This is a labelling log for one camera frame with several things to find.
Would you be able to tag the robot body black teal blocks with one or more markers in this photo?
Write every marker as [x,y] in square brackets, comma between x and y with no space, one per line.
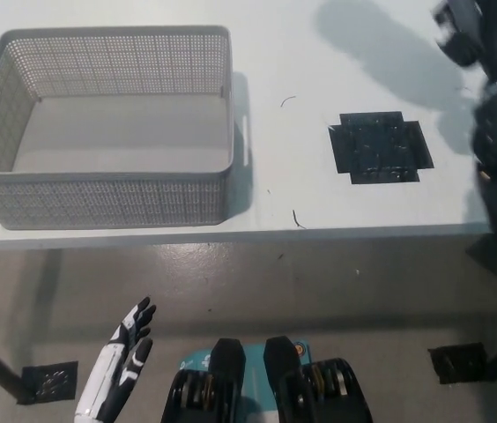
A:
[284,388]

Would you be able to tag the robot right hand white black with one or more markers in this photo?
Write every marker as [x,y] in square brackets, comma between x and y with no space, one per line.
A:
[482,35]

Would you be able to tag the black tape patch on desk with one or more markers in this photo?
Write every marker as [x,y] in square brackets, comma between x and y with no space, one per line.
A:
[378,147]

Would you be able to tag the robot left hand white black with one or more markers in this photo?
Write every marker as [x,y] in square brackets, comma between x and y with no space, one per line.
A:
[107,379]

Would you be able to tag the grey perforated plastic basket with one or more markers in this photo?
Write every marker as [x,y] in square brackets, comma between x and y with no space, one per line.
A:
[98,198]

